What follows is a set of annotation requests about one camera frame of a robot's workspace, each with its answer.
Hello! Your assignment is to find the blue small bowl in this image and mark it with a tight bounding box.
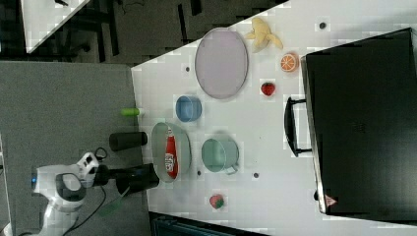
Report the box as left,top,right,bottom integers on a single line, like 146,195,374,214
175,95,203,122

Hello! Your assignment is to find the white side table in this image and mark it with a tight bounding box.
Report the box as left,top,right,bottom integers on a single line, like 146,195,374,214
20,0,90,53

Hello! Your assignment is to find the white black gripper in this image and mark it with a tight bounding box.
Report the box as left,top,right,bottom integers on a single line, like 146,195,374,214
76,152,115,188

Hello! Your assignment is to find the red green toy fruit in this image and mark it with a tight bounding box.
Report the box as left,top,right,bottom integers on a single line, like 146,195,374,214
209,194,224,209

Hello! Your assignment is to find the lavender oval plate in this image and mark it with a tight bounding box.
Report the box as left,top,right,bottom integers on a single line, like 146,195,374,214
195,28,249,99

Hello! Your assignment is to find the yellow toy banana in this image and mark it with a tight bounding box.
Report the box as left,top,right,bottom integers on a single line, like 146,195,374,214
245,18,283,53

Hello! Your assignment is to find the red toy strawberry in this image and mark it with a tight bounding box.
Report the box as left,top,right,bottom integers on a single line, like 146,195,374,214
261,82,275,96

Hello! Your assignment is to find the pale green metal pot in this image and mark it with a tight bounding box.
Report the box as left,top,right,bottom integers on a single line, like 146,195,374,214
202,136,239,175

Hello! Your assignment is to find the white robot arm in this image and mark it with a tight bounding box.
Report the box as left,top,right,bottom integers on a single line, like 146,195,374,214
19,147,108,236

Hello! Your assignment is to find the large black cylinder cup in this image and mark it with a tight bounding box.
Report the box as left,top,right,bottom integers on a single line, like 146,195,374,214
115,163,159,195

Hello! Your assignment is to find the black toaster oven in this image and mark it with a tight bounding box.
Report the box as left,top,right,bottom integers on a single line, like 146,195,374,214
300,28,417,225

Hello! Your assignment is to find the red felt ketchup bottle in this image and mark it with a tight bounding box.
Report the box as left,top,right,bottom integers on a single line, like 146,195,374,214
164,129,178,179

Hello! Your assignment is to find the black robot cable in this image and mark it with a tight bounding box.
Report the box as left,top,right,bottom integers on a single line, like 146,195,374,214
18,147,109,236

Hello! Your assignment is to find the green marker pen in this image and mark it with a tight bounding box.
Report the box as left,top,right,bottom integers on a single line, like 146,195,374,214
121,108,145,117

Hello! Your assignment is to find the small black cylinder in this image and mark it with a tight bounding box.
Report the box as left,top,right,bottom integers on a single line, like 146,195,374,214
108,132,148,151

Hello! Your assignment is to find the toy orange slice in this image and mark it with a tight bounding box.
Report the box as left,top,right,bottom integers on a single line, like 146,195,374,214
280,53,299,73

